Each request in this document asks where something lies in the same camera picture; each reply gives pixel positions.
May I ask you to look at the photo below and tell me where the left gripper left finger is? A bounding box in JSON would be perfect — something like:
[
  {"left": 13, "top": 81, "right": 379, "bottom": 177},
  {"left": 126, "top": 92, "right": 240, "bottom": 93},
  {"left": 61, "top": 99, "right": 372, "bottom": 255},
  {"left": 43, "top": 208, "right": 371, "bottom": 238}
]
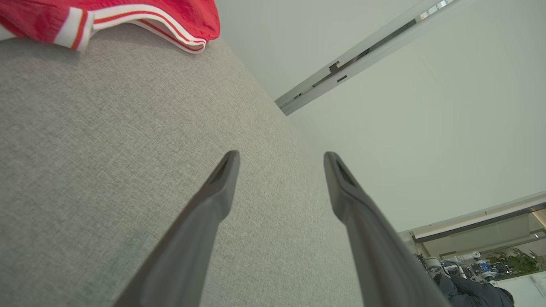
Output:
[{"left": 113, "top": 150, "right": 240, "bottom": 307}]

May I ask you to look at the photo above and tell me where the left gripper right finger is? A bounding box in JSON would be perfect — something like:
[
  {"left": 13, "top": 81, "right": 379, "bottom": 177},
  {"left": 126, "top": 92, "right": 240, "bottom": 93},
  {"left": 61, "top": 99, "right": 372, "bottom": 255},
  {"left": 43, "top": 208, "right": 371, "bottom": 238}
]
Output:
[{"left": 323, "top": 151, "right": 451, "bottom": 307}]

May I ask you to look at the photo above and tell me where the red basketball jersey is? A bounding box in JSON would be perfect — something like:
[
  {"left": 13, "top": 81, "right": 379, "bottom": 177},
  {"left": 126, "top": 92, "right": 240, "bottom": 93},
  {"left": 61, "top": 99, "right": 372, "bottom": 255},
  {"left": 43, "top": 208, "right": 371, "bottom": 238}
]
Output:
[{"left": 0, "top": 0, "right": 221, "bottom": 54}]

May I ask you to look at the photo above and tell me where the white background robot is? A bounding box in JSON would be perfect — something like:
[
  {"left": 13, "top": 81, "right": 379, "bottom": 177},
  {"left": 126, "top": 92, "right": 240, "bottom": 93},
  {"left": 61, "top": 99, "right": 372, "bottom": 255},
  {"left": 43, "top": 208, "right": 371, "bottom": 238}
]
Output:
[{"left": 416, "top": 252, "right": 500, "bottom": 284}]

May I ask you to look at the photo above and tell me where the person in black jacket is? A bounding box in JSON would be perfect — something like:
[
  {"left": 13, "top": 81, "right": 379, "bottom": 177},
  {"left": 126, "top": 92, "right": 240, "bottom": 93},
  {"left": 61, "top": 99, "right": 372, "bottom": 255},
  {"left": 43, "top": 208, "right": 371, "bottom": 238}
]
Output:
[{"left": 433, "top": 273, "right": 515, "bottom": 307}]

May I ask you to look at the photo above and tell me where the green potted plant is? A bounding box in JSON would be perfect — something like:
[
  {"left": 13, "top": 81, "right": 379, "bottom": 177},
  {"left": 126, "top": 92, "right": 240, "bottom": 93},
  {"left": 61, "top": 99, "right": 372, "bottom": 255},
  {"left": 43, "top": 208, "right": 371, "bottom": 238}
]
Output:
[{"left": 488, "top": 248, "right": 544, "bottom": 278}]

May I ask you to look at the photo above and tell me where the grey fabric sofa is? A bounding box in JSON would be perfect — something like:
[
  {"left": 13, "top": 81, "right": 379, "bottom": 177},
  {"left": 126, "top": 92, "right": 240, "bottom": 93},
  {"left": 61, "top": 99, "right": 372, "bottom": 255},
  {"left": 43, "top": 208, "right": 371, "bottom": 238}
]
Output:
[{"left": 0, "top": 23, "right": 363, "bottom": 307}]

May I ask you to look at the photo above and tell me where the grey glass partition frame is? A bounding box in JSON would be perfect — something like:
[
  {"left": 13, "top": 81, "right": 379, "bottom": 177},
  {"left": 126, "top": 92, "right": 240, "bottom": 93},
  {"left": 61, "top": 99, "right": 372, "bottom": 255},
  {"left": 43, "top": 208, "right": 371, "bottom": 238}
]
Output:
[{"left": 401, "top": 192, "right": 546, "bottom": 256}]

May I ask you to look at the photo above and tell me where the grey ceiling track rail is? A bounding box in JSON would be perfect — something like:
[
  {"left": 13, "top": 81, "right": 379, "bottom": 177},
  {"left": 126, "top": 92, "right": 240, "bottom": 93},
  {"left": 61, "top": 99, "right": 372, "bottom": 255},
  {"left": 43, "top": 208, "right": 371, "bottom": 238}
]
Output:
[{"left": 275, "top": 0, "right": 463, "bottom": 116}]

